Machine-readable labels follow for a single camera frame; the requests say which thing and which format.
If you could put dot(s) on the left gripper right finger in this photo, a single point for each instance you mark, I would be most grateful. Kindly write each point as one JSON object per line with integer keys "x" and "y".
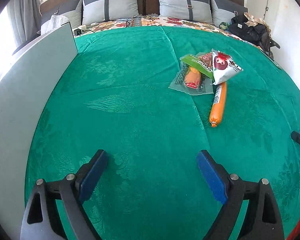
{"x": 262, "y": 219}

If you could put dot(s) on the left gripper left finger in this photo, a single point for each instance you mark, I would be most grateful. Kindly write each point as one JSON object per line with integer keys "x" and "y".
{"x": 41, "y": 218}

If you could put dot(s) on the orange sausage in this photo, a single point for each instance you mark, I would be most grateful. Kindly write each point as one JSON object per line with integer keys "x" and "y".
{"x": 218, "y": 106}

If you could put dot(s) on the white red triangular snack bag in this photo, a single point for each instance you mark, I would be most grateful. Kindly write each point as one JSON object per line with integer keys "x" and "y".
{"x": 224, "y": 67}

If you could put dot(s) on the green clear sausage packet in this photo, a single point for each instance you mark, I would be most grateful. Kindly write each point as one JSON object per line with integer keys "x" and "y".
{"x": 195, "y": 76}

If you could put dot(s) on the black bag pile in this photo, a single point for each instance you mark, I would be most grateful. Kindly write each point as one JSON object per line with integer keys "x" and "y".
{"x": 253, "y": 30}

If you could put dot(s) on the white cardboard box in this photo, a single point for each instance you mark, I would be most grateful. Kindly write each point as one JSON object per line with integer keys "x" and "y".
{"x": 24, "y": 91}

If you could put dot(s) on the grey pillow far right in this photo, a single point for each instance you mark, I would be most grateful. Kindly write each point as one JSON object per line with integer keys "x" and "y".
{"x": 224, "y": 10}

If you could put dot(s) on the grey pillow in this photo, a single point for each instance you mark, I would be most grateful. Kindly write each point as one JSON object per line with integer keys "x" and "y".
{"x": 97, "y": 11}
{"x": 224, "y": 10}
{"x": 72, "y": 9}
{"x": 190, "y": 10}

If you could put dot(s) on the green tablecloth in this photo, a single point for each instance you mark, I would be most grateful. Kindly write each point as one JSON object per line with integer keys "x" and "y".
{"x": 115, "y": 96}

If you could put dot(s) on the grey pillow centre right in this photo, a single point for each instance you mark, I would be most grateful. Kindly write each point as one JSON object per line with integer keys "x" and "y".
{"x": 190, "y": 10}

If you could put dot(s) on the white power strip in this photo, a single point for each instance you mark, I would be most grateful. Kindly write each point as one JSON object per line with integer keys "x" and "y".
{"x": 82, "y": 29}

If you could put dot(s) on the floral bed sheet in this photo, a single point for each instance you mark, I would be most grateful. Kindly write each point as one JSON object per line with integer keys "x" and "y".
{"x": 154, "y": 20}

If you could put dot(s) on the white plastic bag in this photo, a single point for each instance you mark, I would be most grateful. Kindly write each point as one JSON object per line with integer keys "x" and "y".
{"x": 54, "y": 22}

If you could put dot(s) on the grey curtain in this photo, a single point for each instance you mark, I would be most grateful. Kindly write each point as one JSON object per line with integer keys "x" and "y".
{"x": 25, "y": 19}

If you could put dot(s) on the grey pillow far left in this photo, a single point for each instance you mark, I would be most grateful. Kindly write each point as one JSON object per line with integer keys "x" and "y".
{"x": 72, "y": 9}

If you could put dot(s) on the grey pillow centre left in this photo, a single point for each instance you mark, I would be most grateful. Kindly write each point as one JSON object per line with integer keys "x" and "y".
{"x": 97, "y": 11}

